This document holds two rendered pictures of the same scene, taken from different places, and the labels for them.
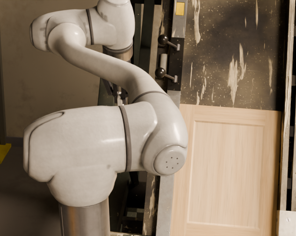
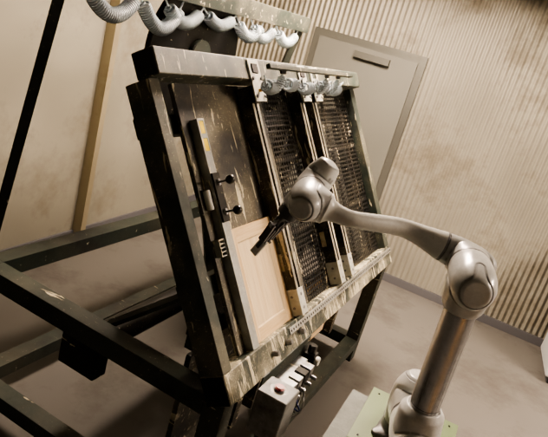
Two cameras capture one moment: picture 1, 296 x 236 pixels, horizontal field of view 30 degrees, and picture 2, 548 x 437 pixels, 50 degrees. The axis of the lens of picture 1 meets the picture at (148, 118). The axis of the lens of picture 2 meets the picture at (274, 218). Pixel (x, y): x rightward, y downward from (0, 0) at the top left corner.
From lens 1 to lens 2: 2.17 m
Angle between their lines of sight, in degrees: 66
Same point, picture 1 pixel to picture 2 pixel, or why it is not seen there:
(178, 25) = (210, 160)
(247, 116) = (257, 226)
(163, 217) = (252, 331)
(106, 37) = not seen: hidden behind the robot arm
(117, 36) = not seen: hidden behind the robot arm
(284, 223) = (300, 297)
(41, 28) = (319, 203)
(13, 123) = not seen: outside the picture
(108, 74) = (394, 228)
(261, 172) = (274, 266)
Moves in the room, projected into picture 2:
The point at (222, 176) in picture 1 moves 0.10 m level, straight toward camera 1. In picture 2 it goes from (260, 280) to (279, 290)
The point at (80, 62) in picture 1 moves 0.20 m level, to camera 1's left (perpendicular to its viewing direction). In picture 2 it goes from (369, 225) to (351, 240)
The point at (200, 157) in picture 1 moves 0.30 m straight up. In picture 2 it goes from (248, 271) to (266, 205)
